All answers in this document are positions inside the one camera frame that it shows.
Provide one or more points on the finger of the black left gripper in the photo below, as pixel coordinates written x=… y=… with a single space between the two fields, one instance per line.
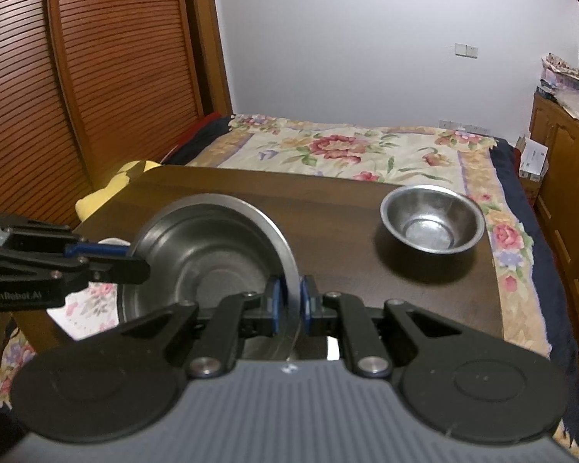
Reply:
x=98 y=264
x=23 y=235

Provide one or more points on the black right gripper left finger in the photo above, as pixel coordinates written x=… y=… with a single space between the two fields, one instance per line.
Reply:
x=220 y=332

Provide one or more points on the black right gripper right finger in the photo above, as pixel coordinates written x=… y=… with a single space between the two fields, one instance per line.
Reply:
x=345 y=318

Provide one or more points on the small floral white plate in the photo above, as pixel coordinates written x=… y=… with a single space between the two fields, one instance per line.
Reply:
x=88 y=312

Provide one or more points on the medium steel bowl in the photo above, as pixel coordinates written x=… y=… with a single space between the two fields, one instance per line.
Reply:
x=209 y=246

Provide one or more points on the small steel bowl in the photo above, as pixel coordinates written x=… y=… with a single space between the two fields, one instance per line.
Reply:
x=432 y=219

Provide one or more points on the yellow plush toy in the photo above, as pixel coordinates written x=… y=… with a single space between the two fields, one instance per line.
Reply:
x=130 y=171

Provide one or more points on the wooden louvered wardrobe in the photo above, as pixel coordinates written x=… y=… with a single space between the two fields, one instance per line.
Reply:
x=89 y=85

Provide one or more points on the floral bed blanket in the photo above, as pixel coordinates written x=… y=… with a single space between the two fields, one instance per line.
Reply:
x=532 y=297

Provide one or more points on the white paper box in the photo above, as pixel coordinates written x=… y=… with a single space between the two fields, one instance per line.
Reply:
x=533 y=159

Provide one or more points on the wooden sideboard cabinet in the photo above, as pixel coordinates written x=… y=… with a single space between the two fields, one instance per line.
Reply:
x=558 y=199

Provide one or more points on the stack of folded cloths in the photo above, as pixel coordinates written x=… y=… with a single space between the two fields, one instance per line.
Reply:
x=557 y=74

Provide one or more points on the wall socket strip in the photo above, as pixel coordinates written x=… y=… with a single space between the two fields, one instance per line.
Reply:
x=466 y=127

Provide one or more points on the white wall switch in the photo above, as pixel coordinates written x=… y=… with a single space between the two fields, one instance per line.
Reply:
x=463 y=50

